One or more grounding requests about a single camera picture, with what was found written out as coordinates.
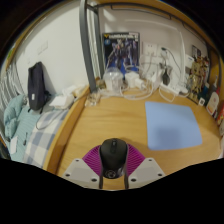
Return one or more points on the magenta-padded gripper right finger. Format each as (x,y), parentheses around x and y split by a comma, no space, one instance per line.
(150,170)

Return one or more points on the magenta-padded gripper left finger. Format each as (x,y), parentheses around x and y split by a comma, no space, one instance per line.
(77,171)

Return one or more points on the black computer mouse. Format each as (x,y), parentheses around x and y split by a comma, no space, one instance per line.
(113,156)

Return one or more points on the light blue mouse pad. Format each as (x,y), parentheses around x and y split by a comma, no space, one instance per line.
(171,125)

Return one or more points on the blue plaid blanket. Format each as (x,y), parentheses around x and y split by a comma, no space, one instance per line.
(41,140)

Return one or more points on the white tissue pack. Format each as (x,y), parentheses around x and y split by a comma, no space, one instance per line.
(61,101)

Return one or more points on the white power strip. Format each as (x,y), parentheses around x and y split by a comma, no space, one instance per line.
(175,90)

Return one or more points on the small white desk clock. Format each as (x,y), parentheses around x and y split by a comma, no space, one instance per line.
(202,101)

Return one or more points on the teal quilt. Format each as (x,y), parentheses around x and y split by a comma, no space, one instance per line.
(13,113)

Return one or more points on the red cylindrical snack can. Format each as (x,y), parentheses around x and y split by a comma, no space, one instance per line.
(220,115)

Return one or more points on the white lotion bottle orange label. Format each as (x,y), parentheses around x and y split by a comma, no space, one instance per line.
(212,103)

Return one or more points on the white charger block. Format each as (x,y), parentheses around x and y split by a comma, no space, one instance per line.
(132,80)

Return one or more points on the dark navy backpack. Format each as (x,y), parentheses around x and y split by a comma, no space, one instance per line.
(36,86)

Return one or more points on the clear plastic lidded container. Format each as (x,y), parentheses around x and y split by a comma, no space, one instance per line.
(112,80)

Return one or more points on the golden robot figure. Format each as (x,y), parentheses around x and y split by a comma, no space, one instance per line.
(196,78)

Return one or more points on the colourful figure box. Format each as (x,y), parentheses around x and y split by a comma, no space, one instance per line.
(202,61)

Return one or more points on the dark blue robot model box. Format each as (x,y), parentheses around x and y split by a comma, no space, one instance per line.
(120,50)

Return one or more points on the white wall-mounted box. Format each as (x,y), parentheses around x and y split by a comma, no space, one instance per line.
(189,61)

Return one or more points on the white wall socket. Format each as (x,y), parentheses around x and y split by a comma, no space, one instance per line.
(149,48)

